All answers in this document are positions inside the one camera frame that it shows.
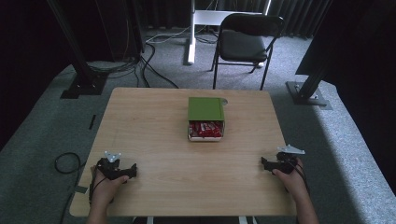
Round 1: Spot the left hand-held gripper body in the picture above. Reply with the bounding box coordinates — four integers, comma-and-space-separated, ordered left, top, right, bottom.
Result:
96, 150, 133, 181

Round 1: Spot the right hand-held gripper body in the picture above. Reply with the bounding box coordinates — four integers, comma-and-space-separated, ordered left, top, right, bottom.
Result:
268, 144, 306, 175

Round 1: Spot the white drawer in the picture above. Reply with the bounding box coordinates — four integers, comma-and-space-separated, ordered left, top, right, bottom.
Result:
187, 119, 225, 143

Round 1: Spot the pile of red packets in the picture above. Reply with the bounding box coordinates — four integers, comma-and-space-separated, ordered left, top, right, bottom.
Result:
189, 120, 224, 138

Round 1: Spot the green box lid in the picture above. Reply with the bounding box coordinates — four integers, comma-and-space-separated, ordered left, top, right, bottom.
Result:
187, 96, 226, 122

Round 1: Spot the person's right hand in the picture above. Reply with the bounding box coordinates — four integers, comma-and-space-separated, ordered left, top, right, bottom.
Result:
272, 158, 308, 198

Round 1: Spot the person's left hand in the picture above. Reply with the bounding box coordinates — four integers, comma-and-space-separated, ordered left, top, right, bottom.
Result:
90, 165, 130, 207

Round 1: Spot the black metal stand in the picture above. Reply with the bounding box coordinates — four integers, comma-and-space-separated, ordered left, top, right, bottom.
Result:
285, 0, 333, 111
46, 0, 109, 100

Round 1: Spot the black folding chair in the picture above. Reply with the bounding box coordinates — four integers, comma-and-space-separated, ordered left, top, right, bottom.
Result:
211, 12, 285, 91

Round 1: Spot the right hand-held gripper cable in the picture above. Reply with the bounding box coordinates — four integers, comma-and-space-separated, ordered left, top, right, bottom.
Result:
290, 160, 311, 195

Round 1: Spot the hand-held gripper cable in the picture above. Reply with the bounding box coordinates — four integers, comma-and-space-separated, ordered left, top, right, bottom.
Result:
290, 160, 311, 195
88, 167, 108, 207

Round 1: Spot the left hand-held gripper cable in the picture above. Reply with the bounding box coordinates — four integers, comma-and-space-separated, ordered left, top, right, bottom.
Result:
88, 167, 108, 207

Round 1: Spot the black looped floor cable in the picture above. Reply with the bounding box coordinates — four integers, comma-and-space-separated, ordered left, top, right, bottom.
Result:
54, 151, 82, 224

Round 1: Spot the bundle of dark cables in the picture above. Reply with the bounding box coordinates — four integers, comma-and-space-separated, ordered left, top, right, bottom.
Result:
87, 58, 142, 80

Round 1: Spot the thick black floor cable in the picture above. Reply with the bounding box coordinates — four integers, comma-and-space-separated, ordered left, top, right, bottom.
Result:
139, 42, 180, 90

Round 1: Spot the white floor cable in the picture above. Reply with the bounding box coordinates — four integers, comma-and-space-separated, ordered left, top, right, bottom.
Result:
145, 25, 191, 45

